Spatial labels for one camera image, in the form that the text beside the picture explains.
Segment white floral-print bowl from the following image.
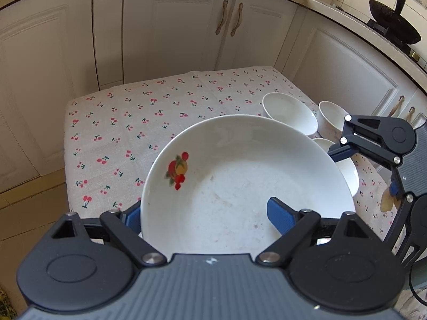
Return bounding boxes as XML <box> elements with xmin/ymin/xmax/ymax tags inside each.
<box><xmin>262</xmin><ymin>92</ymin><xmax>319</xmax><ymax>138</ymax></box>
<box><xmin>312</xmin><ymin>138</ymin><xmax>360</xmax><ymax>198</ymax></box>
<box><xmin>316</xmin><ymin>101</ymin><xmax>351</xmax><ymax>141</ymax></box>

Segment deep white fruit-print plate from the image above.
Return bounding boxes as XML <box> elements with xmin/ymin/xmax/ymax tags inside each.
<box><xmin>140</xmin><ymin>114</ymin><xmax>357</xmax><ymax>255</ymax></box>

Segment cherry-print tablecloth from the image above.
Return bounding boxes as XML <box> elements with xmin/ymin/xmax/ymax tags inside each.
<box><xmin>63</xmin><ymin>66</ymin><xmax>397</xmax><ymax>250</ymax></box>

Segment person's white hoodie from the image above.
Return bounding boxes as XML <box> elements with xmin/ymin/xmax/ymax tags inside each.
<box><xmin>397</xmin><ymin>287</ymin><xmax>427</xmax><ymax>320</ymax></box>

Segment gas stove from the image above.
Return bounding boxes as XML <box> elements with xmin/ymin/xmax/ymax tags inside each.
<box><xmin>367</xmin><ymin>20</ymin><xmax>427</xmax><ymax>64</ymax></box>

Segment yellow green patterned bag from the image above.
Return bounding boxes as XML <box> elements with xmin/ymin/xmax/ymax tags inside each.
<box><xmin>0</xmin><ymin>287</ymin><xmax>17</xmax><ymax>320</ymax></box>

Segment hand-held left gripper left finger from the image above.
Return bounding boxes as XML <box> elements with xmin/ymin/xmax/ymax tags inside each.
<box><xmin>50</xmin><ymin>201</ymin><xmax>168</xmax><ymax>269</ymax></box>

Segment black wok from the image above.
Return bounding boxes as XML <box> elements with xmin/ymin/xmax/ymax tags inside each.
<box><xmin>369</xmin><ymin>0</ymin><xmax>421</xmax><ymax>45</ymax></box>

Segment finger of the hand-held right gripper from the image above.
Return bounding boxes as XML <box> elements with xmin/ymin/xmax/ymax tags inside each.
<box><xmin>383</xmin><ymin>178</ymin><xmax>425</xmax><ymax>269</ymax></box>
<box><xmin>328</xmin><ymin>114</ymin><xmax>401</xmax><ymax>166</ymax></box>

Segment black cable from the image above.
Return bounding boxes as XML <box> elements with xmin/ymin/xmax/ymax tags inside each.
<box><xmin>408</xmin><ymin>263</ymin><xmax>427</xmax><ymax>307</ymax></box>

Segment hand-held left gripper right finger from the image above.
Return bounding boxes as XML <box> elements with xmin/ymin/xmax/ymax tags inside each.
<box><xmin>255</xmin><ymin>197</ymin><xmax>381</xmax><ymax>269</ymax></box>

